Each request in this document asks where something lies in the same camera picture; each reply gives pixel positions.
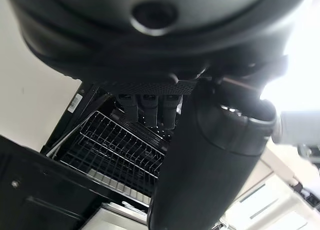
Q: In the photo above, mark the white cabinet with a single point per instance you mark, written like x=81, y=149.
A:
x=270, y=205

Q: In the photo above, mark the black dishwasher door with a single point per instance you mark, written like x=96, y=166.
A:
x=42, y=185

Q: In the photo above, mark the silver door screw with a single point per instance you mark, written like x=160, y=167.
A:
x=15, y=183

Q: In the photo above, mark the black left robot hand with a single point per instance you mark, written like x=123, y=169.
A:
x=160, y=48

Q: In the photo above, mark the black dishwasher body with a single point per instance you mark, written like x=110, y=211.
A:
x=85, y=102

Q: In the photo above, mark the silver robot leg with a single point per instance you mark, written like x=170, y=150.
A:
x=300, y=127

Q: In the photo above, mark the white barcode label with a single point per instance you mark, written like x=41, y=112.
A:
x=75, y=103

